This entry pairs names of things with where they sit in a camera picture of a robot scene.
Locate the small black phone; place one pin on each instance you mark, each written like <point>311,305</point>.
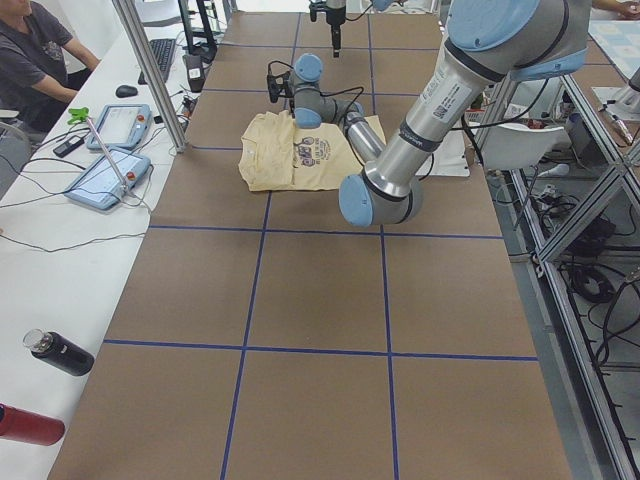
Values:
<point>68,146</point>

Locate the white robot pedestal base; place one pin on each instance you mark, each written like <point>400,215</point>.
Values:
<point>449,159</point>

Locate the green clip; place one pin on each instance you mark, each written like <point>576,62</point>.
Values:
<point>78,115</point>

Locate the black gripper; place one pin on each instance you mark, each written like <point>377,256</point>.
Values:
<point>336,17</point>

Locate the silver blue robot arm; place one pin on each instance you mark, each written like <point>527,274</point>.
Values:
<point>336,16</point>
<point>484,42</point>

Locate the near blue teach pendant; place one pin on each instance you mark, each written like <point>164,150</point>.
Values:
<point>99,187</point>

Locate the black keyboard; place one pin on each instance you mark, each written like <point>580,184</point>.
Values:
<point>163,51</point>

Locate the black water bottle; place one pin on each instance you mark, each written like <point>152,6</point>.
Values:
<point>56,350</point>

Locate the seated person in dark shirt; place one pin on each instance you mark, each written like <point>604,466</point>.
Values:
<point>43,66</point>

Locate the white plastic chair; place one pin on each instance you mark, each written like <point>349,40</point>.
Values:
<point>514,146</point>

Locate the beige long sleeve graphic shirt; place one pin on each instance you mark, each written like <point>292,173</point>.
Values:
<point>279,156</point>

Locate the red water bottle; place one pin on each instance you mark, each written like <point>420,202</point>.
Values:
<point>29,427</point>

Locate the black computer mouse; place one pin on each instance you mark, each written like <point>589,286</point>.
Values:
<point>126,91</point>

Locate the aluminium frame post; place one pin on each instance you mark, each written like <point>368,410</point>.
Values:
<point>136,33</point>

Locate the far blue teach pendant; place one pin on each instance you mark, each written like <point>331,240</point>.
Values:
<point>123,125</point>

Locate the black monitor stand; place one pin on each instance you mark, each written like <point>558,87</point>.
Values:
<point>198,28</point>

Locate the blue teach pendant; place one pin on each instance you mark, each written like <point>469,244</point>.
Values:
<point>123,125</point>
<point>99,187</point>

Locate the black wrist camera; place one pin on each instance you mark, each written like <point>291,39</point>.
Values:
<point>315,8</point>
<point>279,85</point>

